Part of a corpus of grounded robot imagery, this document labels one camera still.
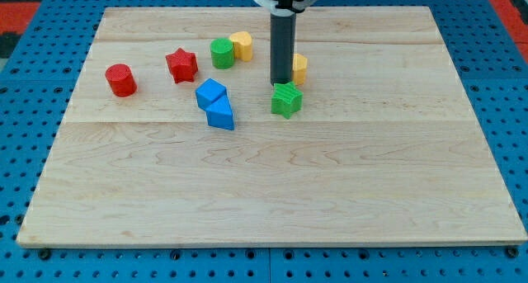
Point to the green star block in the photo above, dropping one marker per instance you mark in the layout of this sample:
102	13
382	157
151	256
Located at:
286	99

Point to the yellow heart block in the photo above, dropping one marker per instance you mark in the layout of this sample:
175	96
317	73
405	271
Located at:
242	45

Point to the red star block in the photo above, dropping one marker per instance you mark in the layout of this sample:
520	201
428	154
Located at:
182	65

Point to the blue triangular prism block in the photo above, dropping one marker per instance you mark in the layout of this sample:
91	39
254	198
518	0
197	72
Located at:
220	115

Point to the blue cube block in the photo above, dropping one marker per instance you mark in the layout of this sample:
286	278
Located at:
209	92

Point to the yellow pentagon block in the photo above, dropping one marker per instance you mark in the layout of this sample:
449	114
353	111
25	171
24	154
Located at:
299	69

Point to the light wooden board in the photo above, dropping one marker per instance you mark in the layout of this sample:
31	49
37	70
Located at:
385	152

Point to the green cylinder block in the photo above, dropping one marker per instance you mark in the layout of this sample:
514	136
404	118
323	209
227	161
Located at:
222	53

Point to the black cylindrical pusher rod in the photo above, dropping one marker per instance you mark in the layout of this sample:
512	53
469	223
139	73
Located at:
282	44

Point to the red cylinder block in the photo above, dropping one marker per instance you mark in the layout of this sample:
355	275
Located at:
121	80

